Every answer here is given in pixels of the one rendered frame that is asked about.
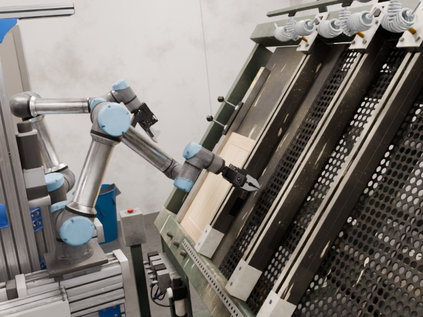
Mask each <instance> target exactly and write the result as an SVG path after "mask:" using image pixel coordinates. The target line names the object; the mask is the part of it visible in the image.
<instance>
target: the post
mask: <svg viewBox="0 0 423 317"><path fill-rule="evenodd" d="M130 252H131V257H132V265H133V273H134V278H135V287H136V292H137V300H138V308H139V313H140V317H151V313H150V304H149V296H148V290H147V282H146V277H145V269H144V264H143V262H144V260H143V255H142V246H141V244H138V245H133V246H130Z"/></svg>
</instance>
